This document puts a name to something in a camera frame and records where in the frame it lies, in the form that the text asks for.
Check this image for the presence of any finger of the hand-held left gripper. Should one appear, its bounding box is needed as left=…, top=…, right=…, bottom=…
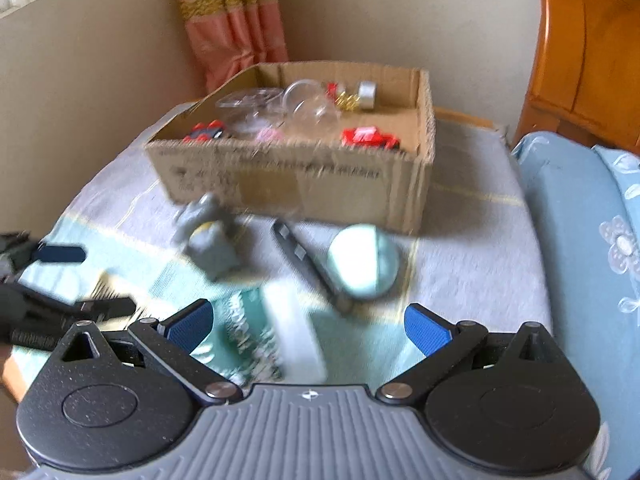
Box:
left=0, top=232, right=86, bottom=281
left=0, top=284, right=137, bottom=347

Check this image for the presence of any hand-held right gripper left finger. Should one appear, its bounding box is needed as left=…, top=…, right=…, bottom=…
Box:
left=47, top=299, right=237, bottom=409

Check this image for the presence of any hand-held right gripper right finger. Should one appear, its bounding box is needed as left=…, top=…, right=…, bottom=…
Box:
left=375, top=303, right=571, bottom=407

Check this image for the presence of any white plastic jar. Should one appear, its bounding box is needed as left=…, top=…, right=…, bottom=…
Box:
left=214, top=280, right=330, bottom=383

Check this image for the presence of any brown cardboard box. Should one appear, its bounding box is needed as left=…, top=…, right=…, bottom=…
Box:
left=144, top=61, right=437, bottom=237

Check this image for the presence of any red and black toy car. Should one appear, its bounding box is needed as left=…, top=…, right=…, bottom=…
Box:
left=181, top=120, right=227, bottom=143

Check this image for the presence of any red toy train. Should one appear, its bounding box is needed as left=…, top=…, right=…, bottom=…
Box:
left=342, top=126, right=402, bottom=152

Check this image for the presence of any clear plastic cup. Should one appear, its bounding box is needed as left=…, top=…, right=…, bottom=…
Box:
left=216, top=87, right=283, bottom=128

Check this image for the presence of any perfume bottle with silver cap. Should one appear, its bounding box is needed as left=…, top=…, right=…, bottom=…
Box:
left=326, top=80, right=379, bottom=111

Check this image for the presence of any small clear plastic jar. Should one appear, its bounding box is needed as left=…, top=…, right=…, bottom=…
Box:
left=282, top=79, right=343, bottom=136

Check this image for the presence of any striped table blanket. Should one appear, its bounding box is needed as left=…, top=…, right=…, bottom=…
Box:
left=15, top=104, right=553, bottom=401

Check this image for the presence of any grey hippo toy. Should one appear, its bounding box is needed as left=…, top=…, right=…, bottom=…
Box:
left=172, top=192, right=242, bottom=282

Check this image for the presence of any teal egg-shaped case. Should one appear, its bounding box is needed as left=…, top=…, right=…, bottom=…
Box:
left=327, top=224, right=402, bottom=302

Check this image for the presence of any black remote control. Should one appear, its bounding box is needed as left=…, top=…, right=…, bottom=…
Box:
left=271, top=220, right=357, bottom=317

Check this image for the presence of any blue bed sheet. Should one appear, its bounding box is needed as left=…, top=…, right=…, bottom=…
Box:
left=510, top=131, right=640, bottom=480

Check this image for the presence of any blue flower pillow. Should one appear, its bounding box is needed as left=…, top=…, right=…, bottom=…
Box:
left=592, top=145, right=640, bottom=321

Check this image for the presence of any pink curtain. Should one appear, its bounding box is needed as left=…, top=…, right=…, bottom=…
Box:
left=170, top=0, right=291, bottom=94

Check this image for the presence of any wooden headboard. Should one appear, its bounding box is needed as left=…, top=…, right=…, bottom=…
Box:
left=514, top=0, right=640, bottom=157

